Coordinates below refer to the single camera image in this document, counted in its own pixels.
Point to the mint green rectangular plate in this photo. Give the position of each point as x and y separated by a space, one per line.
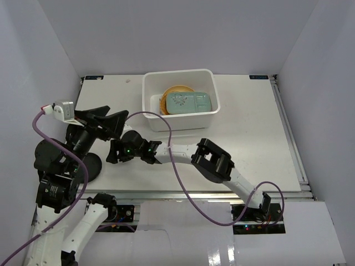
188 103

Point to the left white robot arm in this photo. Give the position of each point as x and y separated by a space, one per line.
63 177

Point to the white plastic bin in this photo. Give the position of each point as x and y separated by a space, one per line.
156 83

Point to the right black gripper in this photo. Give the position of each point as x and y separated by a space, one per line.
117 146

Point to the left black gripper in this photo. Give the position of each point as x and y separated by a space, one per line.
92 126

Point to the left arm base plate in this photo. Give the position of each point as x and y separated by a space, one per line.
120 220

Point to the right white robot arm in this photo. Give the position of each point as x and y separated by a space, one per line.
214 163

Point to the beige round plate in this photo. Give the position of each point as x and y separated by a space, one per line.
173 89

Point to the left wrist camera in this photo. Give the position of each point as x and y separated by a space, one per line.
62 110

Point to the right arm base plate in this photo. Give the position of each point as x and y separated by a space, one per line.
253 223

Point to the black round plate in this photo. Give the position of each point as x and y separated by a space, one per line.
93 164

